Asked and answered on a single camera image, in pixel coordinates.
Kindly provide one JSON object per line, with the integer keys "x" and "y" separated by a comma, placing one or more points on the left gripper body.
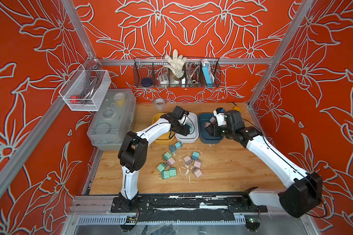
{"x": 182, "y": 129}

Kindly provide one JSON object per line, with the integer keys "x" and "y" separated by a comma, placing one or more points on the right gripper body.
{"x": 221, "y": 131}

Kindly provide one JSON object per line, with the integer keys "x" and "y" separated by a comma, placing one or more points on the blue plug pile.
{"x": 191, "y": 126}
{"x": 195, "y": 155}

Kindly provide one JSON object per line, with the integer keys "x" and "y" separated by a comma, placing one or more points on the pink plug pile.
{"x": 170, "y": 162}
{"x": 187, "y": 160}
{"x": 197, "y": 164}

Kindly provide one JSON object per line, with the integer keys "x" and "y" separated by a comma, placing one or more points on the pink plug front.
{"x": 197, "y": 172}

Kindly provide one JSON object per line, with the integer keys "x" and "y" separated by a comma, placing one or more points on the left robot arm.
{"x": 134, "y": 149}

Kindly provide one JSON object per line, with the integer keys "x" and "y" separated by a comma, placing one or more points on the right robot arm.
{"x": 303, "y": 190}

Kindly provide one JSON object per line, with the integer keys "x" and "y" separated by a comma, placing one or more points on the white storage bin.
{"x": 192, "y": 122}

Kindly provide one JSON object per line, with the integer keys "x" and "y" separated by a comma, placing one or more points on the yellow storage bin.
{"x": 163, "y": 138}

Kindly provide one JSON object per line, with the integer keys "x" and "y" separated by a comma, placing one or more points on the dark teal storage bin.
{"x": 204, "y": 136}

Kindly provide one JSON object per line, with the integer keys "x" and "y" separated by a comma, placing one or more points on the light blue box in basket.
{"x": 209, "y": 77}

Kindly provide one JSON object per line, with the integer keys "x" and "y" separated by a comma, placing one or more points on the yellow cup in clear box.
{"x": 120, "y": 99}

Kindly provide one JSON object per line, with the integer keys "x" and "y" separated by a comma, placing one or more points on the clear plastic lidded box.
{"x": 111, "y": 123}

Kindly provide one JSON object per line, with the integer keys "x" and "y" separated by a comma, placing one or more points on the yellow tape measure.
{"x": 237, "y": 108}

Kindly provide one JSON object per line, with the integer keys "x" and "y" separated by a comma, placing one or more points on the clear tape roll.
{"x": 160, "y": 104}

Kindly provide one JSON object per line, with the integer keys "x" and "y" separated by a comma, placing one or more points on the teal plug near white bin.
{"x": 178, "y": 145}

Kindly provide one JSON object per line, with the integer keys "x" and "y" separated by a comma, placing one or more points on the teal plug beside bin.
{"x": 172, "y": 149}

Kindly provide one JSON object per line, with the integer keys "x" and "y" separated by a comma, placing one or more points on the green plug upper left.
{"x": 167, "y": 156}

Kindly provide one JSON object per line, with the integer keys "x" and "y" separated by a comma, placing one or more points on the green plug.
{"x": 161, "y": 167}
{"x": 172, "y": 172}
{"x": 165, "y": 174}
{"x": 167, "y": 156}

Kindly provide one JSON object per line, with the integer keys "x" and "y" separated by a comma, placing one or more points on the white power strip in basket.
{"x": 164, "y": 79}

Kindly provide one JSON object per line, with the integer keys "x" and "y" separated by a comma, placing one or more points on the green plug far left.
{"x": 161, "y": 167}

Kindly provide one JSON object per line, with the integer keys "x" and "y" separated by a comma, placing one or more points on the green plug front middle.
{"x": 172, "y": 172}

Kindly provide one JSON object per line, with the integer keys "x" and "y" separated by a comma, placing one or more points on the cream rubber glove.
{"x": 176, "y": 63}

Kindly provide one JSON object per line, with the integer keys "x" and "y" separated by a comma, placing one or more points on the green plug front left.
{"x": 165, "y": 174}

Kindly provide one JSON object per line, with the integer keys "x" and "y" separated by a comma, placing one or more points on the red item in white basket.
{"x": 74, "y": 99}

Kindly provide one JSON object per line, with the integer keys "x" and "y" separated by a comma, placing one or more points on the black wire wall basket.
{"x": 147, "y": 69}

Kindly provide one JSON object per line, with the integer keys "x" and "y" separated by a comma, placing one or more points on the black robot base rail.
{"x": 190, "y": 207}

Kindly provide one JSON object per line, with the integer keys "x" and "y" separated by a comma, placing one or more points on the white wire wall basket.
{"x": 90, "y": 85}

